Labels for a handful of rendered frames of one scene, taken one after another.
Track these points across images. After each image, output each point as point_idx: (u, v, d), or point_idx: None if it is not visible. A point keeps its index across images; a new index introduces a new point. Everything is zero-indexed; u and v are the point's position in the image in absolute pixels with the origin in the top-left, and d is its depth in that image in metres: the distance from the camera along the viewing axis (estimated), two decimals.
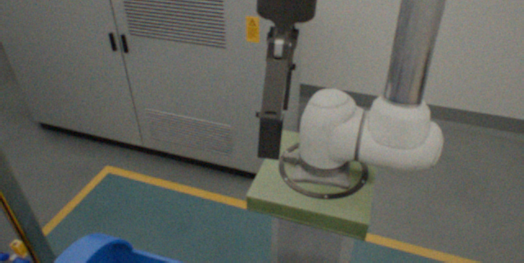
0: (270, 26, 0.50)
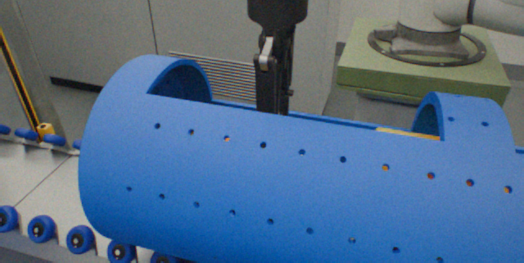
0: (288, 38, 0.47)
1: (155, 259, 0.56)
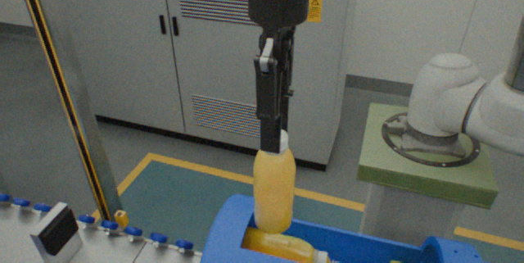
0: (289, 38, 0.46)
1: None
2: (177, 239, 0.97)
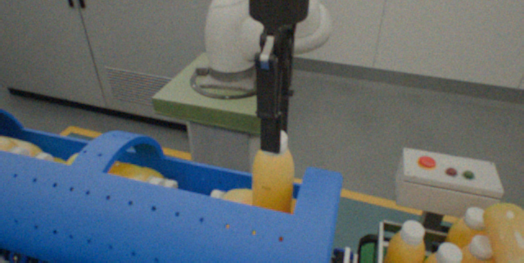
0: (289, 37, 0.47)
1: None
2: None
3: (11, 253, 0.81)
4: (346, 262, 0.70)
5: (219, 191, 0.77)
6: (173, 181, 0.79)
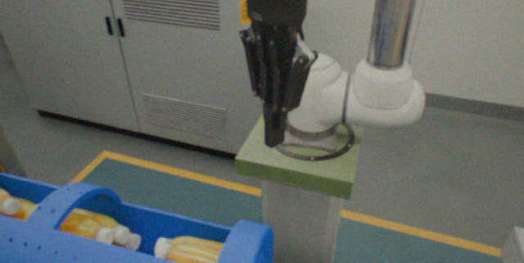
0: None
1: None
2: None
3: None
4: None
5: (164, 238, 0.85)
6: (125, 228, 0.87)
